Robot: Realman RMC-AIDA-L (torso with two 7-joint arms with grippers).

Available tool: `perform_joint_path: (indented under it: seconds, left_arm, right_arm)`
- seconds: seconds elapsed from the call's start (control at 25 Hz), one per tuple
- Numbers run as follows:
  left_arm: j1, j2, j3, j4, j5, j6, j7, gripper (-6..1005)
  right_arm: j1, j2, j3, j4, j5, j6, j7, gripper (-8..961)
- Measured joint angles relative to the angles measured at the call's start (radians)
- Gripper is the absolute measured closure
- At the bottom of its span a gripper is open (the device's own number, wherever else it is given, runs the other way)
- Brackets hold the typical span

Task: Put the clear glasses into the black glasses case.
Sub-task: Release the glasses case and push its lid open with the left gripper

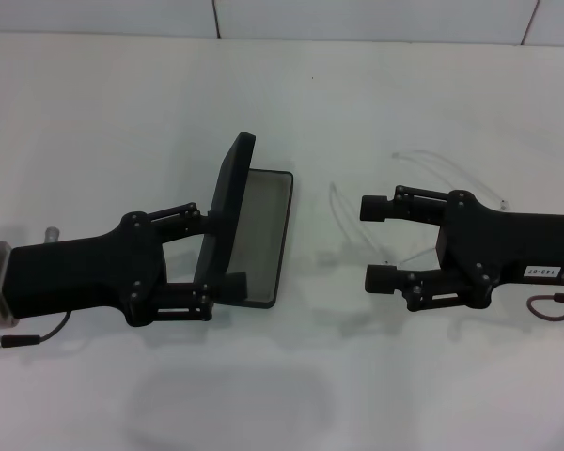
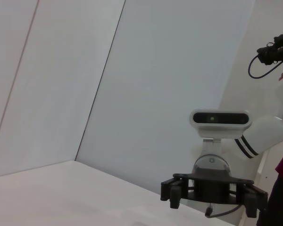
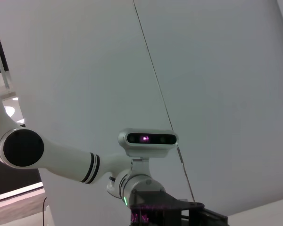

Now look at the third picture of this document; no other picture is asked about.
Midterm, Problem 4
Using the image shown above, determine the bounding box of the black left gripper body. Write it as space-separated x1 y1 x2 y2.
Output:
128 190 205 226

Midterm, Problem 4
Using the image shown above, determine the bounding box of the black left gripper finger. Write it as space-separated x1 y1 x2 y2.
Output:
182 207 228 226

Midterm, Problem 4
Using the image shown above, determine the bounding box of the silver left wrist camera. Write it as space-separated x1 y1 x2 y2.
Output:
118 128 179 178

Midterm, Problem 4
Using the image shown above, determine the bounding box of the thin black cable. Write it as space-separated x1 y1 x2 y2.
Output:
41 197 48 226

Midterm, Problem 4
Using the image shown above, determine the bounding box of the silver metal frame rail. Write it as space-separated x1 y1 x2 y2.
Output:
0 30 12 89

